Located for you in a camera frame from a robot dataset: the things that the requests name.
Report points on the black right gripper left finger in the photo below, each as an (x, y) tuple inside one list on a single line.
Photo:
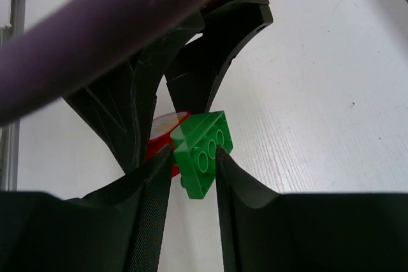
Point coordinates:
[(116, 228)]

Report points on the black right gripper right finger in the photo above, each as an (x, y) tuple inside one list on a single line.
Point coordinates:
[(263, 230)]

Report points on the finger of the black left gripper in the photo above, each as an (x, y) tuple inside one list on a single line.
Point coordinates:
[(195, 75), (119, 106)]

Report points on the red round flower lego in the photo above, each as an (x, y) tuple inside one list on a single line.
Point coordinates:
[(161, 129)]

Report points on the aluminium table frame rail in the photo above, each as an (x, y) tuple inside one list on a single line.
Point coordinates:
[(10, 123)]

